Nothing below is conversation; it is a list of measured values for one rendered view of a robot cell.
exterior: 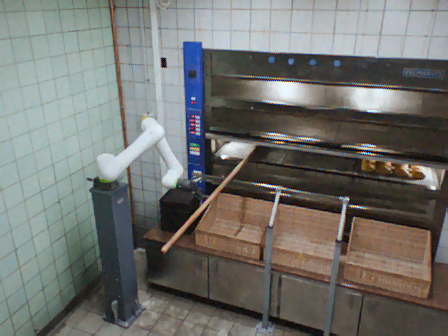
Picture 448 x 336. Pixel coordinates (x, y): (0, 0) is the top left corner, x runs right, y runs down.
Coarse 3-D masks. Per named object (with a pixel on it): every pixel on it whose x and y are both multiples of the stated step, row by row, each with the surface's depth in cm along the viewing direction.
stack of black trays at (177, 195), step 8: (168, 192) 360; (176, 192) 361; (184, 192) 361; (160, 200) 345; (168, 200) 347; (176, 200) 347; (184, 200) 347; (192, 200) 345; (200, 200) 364; (160, 208) 347; (168, 208) 346; (176, 208) 344; (184, 208) 341; (192, 208) 349; (160, 216) 352; (168, 216) 349; (176, 216) 347; (184, 216) 344; (200, 216) 370; (168, 224) 353; (176, 224) 349; (192, 224) 354; (176, 232) 354; (184, 232) 351
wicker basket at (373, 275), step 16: (352, 224) 319; (368, 224) 322; (384, 224) 317; (352, 240) 328; (368, 240) 323; (384, 240) 319; (400, 240) 315; (352, 256) 321; (368, 256) 321; (384, 256) 320; (400, 256) 316; (352, 272) 303; (368, 272) 287; (384, 272) 282; (400, 272) 303; (416, 272) 303; (384, 288) 286; (400, 288) 282; (416, 288) 278
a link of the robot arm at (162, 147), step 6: (156, 144) 297; (162, 144) 299; (162, 150) 301; (168, 150) 304; (162, 156) 305; (168, 156) 305; (174, 156) 310; (168, 162) 307; (174, 162) 309; (168, 168) 312; (174, 168) 310; (180, 168) 313; (180, 174) 313
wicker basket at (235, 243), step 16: (208, 208) 350; (240, 208) 359; (256, 208) 354; (272, 208) 346; (208, 224) 355; (224, 224) 365; (240, 224) 361; (256, 224) 355; (208, 240) 330; (224, 240) 324; (240, 240) 318; (256, 240) 341; (256, 256) 318
